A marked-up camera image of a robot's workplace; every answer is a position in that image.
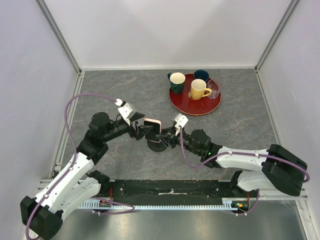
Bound aluminium frame post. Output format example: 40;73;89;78
35;0;82;75
254;0;301;73

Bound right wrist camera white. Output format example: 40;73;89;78
172;113;189;130

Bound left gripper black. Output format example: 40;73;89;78
102;111;153;143

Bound black phone stand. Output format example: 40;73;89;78
145;131;167;153

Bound left aluminium frame post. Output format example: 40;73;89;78
35;0;82;75

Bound round red tray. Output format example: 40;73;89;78
169;73;222;116

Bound right aluminium frame post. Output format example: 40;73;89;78
254;0;301;73

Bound dark blue mug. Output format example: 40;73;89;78
193;69;210;83

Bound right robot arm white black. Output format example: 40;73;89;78
156;127;310;197

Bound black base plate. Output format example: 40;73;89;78
97;179;256;206

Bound slotted cable duct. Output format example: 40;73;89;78
77;199;250;212

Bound clear glass cup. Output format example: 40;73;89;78
207;79;221;99

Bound green mug cream inside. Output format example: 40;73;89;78
167;72;186;94

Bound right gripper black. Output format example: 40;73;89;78
156;125;202;156

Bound yellow mug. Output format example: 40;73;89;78
188;79;212;100

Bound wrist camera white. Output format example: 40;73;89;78
172;113;189;130
117;103;136;126

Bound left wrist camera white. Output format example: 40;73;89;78
117;103;136;126

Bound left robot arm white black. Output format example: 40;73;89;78
20;110;144;240

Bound phone with pink case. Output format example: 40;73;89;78
143;118;162;143

